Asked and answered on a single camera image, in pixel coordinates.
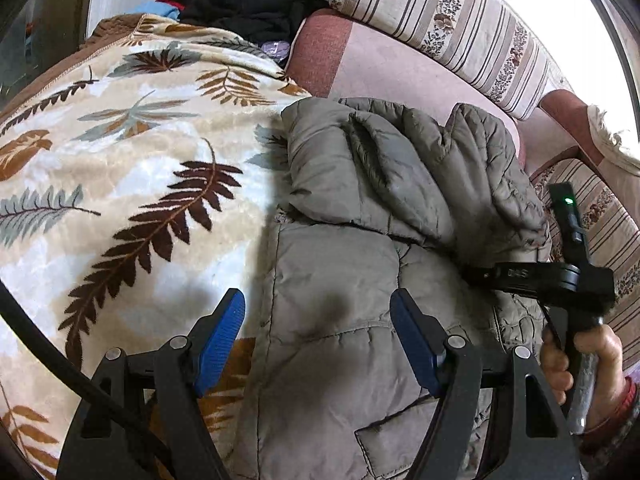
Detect person's right hand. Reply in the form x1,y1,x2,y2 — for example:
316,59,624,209
539,324,629,430

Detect leaf pattern beige blanket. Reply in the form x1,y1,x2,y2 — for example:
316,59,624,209
1,14,307,479

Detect cream cloth on armrest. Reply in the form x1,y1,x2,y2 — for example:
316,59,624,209
587,105,639,177

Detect pile of dark clothes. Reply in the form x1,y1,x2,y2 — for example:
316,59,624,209
134,0,329,66

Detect pink quilted sofa cushion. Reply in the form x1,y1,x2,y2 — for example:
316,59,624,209
286,9,526,162

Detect pink sofa armrest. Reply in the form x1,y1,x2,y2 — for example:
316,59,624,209
516,90,639,222

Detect black cable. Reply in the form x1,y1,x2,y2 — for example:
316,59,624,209
0,278,177,476

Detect striped floral back cushion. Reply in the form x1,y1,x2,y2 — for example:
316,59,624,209
329,0,568,120

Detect striped floral side cushion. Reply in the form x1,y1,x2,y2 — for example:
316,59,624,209
533,158,639,370

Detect olive quilted hooded jacket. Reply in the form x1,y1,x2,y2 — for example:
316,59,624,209
230,98,551,479

